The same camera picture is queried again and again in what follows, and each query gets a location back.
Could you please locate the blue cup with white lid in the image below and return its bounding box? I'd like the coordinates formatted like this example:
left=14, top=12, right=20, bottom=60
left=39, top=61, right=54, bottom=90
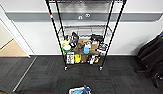
left=83, top=43, right=93, bottom=55

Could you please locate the black glossy bag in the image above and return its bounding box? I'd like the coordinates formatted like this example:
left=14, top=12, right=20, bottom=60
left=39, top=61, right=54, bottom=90
left=69, top=31, right=80, bottom=48

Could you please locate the tall brown box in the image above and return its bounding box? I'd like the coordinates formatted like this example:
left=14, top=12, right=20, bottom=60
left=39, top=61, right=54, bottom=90
left=80, top=53, right=90, bottom=65

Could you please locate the yellow bottle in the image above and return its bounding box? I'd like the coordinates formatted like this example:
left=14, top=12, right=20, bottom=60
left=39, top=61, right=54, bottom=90
left=74, top=53, right=82, bottom=65

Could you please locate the small brown cardboard box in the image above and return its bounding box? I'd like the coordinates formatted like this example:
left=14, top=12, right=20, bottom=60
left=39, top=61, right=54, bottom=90
left=91, top=40, right=100, bottom=51

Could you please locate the white box with red print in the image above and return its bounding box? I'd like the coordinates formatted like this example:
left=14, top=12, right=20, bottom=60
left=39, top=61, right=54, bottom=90
left=66, top=52, right=76, bottom=65

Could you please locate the black and white box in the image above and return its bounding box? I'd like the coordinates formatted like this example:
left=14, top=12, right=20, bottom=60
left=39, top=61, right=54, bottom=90
left=88, top=54, right=100, bottom=66

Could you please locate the black packet with print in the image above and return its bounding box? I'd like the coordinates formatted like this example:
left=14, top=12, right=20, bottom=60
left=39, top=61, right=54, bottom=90
left=96, top=42, right=109, bottom=55

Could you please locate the small yellow packet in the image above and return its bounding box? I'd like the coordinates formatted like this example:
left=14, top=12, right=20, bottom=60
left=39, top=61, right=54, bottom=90
left=95, top=58, right=102, bottom=65

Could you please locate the dark blue item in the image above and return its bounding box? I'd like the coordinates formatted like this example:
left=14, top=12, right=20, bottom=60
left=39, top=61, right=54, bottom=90
left=82, top=84, right=93, bottom=93

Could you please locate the black chair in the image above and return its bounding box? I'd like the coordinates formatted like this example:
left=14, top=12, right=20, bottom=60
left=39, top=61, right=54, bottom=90
left=135, top=32, right=163, bottom=90

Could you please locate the black wire shelf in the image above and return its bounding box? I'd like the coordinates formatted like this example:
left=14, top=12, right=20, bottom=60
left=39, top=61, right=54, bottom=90
left=45, top=0, right=127, bottom=71

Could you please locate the white wall socket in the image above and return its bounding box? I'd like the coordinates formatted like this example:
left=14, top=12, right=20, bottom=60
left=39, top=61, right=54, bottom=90
left=84, top=13, right=92, bottom=19
left=76, top=14, right=84, bottom=20

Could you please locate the long grey wall band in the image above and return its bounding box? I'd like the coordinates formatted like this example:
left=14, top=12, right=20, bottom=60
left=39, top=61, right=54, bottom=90
left=5, top=12, right=163, bottom=23

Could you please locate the white door frame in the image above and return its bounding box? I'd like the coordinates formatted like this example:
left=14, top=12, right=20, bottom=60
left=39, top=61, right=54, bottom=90
left=0, top=5, right=35, bottom=58

